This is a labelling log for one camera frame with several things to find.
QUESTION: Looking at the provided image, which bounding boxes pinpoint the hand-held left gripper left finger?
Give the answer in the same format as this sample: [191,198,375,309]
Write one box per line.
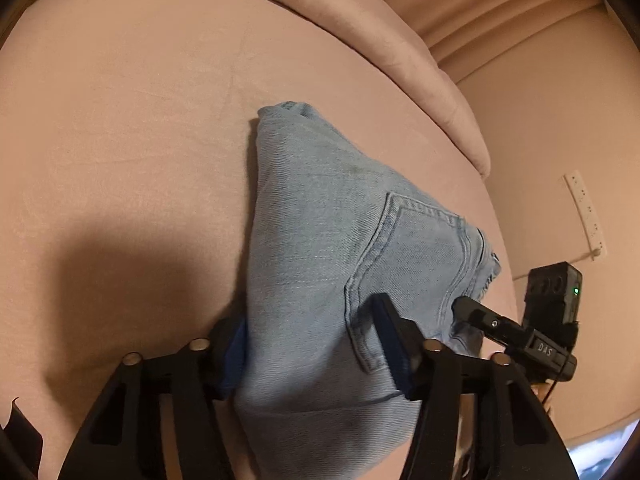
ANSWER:
[62,317,249,480]

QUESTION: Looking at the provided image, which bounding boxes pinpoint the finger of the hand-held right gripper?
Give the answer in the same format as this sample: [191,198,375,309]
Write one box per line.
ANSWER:
[451,296,526,348]

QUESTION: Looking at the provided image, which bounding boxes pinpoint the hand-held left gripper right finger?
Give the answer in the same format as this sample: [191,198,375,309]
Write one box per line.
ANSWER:
[366,292,581,480]

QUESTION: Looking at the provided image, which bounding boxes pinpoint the light blue denim pants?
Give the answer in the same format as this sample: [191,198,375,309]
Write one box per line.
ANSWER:
[235,101,502,476]

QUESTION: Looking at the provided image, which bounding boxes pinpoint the white power strip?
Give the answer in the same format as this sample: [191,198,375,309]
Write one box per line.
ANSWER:
[564,170,607,260]

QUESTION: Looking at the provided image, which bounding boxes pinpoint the bluish patterned cloth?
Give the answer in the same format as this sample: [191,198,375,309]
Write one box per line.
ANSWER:
[567,417,638,480]

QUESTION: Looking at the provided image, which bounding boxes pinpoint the black object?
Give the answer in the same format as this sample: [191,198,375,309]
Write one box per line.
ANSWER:
[0,396,43,480]

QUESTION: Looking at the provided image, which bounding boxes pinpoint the pink bed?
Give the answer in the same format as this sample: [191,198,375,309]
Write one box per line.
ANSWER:
[0,0,626,480]

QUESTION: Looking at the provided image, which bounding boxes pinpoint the pink pillow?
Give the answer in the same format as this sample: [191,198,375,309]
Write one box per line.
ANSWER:
[95,0,491,178]

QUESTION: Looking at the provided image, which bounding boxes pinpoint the pink curtain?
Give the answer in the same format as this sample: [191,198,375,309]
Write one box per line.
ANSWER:
[350,0,618,83]

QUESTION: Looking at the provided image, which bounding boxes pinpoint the white cable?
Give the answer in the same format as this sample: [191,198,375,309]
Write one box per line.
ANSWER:
[565,247,603,265]

